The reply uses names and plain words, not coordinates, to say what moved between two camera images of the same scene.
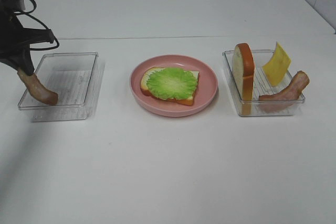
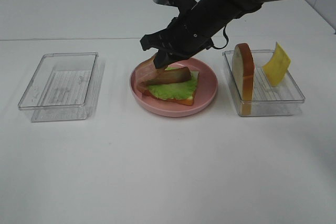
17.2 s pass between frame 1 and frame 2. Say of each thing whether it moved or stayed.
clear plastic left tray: stayed
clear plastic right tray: stayed
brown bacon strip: moved
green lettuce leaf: stayed
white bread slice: stayed
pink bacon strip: moved
